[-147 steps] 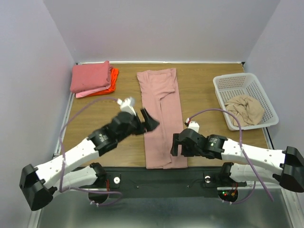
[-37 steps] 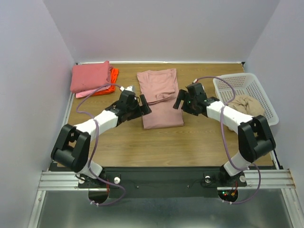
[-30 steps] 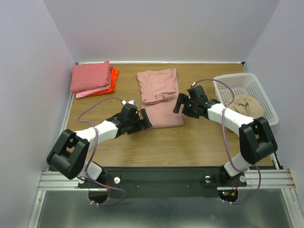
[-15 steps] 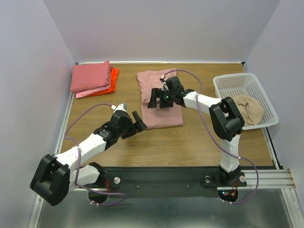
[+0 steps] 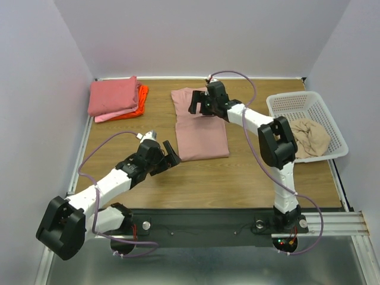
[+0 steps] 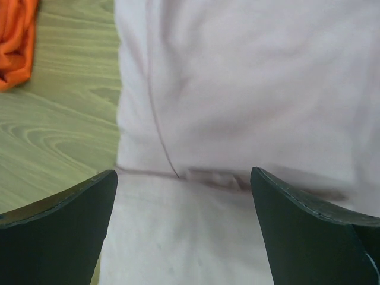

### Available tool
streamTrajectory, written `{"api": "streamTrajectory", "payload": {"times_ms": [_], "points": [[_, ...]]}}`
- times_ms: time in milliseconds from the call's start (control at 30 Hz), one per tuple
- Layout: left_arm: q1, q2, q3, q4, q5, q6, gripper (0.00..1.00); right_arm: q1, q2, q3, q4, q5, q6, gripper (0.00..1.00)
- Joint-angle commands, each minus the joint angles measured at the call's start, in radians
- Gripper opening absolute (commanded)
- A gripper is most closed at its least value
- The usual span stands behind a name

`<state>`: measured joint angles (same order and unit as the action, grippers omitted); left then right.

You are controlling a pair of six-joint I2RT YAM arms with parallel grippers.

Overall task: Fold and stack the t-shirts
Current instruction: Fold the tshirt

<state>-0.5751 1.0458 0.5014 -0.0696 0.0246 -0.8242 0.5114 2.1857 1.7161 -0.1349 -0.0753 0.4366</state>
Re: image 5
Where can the aluminium frame rail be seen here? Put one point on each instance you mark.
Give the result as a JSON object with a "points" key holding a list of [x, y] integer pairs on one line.
{"points": [[337, 224]]}

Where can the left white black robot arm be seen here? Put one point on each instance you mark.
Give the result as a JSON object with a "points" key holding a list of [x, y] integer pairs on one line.
{"points": [[69, 222]]}

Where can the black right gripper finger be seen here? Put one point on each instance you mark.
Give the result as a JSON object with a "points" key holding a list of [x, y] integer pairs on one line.
{"points": [[205, 109], [197, 102]]}

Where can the beige crumpled shirt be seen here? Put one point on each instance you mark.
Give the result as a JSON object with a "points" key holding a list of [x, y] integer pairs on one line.
{"points": [[311, 138]]}

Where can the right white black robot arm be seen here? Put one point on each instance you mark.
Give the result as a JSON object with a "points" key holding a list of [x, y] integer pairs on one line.
{"points": [[277, 145]]}

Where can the folded orange t-shirt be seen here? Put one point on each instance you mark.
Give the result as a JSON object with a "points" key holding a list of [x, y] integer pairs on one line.
{"points": [[142, 95]]}

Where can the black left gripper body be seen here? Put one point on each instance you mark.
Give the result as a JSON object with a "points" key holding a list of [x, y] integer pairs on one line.
{"points": [[159, 160]]}

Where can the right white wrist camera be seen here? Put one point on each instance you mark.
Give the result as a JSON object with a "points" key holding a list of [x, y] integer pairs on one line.
{"points": [[210, 80]]}

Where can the folded light pink t-shirt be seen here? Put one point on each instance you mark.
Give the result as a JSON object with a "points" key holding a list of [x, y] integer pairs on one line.
{"points": [[123, 114]]}

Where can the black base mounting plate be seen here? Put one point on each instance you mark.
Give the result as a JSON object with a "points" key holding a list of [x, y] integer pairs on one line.
{"points": [[207, 228]]}

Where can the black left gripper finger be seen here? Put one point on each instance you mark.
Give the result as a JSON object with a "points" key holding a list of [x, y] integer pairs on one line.
{"points": [[160, 167], [171, 158]]}

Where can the white plastic laundry basket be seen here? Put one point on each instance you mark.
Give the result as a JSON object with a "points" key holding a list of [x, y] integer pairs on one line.
{"points": [[309, 106]]}

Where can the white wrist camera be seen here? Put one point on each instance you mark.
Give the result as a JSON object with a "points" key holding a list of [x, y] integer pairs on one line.
{"points": [[210, 80], [150, 135]]}

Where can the folded red-pink t-shirt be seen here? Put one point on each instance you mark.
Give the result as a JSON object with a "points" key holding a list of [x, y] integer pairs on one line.
{"points": [[108, 96]]}

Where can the dusty pink graphic t-shirt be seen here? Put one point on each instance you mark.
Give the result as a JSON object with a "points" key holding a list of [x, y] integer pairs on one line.
{"points": [[198, 137]]}

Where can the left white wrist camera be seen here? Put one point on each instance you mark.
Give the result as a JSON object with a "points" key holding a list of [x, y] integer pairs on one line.
{"points": [[150, 135]]}

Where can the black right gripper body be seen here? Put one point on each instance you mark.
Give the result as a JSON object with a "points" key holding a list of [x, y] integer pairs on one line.
{"points": [[200, 104]]}

